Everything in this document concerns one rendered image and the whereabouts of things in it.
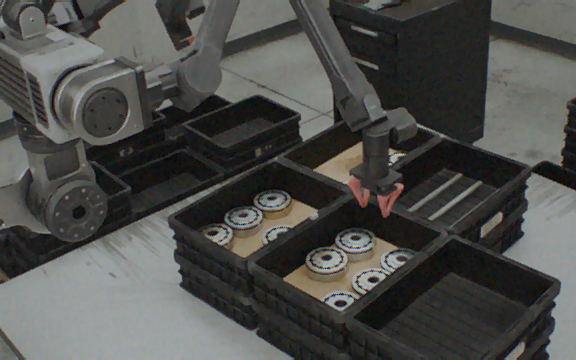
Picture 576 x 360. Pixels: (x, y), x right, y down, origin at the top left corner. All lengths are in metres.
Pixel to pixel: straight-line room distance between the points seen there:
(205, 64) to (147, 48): 3.67
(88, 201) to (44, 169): 0.12
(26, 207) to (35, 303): 0.49
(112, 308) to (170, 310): 0.16
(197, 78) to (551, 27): 4.18
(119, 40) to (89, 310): 3.06
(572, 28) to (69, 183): 4.13
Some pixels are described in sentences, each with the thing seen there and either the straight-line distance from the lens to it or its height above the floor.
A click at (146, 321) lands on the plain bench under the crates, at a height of 0.70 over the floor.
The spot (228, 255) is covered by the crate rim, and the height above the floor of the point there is 0.93.
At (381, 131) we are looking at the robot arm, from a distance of 1.69.
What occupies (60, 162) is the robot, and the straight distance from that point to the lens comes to 1.76.
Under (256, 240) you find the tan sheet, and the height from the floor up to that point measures 0.83.
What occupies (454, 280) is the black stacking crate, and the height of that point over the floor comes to 0.83.
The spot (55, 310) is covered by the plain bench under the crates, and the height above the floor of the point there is 0.70.
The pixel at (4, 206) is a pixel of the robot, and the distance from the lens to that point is 1.83.
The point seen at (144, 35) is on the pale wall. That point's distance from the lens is 5.14.
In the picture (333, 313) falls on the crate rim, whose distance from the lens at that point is 1.72.
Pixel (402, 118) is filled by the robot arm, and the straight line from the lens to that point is 1.74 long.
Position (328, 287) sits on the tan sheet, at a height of 0.83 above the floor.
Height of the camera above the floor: 2.04
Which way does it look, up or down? 31 degrees down
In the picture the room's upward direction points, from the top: 4 degrees counter-clockwise
